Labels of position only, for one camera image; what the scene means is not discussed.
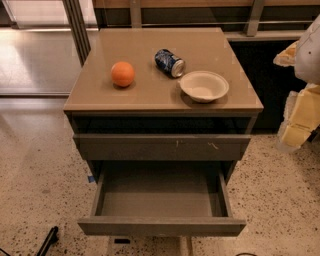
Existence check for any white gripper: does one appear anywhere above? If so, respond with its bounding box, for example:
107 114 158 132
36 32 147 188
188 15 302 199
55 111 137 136
273 15 320 153

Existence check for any blue pepsi can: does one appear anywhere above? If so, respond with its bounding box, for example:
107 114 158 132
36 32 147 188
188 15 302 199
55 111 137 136
154 49 185 78

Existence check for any brown drawer cabinet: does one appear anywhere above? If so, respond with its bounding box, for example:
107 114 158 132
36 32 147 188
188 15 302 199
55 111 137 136
64 28 262 256

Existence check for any open middle drawer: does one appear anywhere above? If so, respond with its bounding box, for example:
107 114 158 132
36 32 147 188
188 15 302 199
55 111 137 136
78 162 246 237

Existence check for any white paper bowl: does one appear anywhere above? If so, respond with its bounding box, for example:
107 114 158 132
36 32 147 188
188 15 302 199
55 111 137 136
179 71 229 103

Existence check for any orange fruit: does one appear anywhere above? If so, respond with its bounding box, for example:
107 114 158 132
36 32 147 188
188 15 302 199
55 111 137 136
111 61 135 87

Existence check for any blue tape piece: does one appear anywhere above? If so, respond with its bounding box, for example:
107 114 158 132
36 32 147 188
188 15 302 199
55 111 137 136
88 175 95 183

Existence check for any black object on floor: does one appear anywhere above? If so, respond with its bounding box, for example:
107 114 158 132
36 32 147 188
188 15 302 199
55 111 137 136
36 226 59 256

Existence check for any metal window frame post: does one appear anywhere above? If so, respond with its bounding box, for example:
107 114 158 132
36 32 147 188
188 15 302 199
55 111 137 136
62 0 91 65

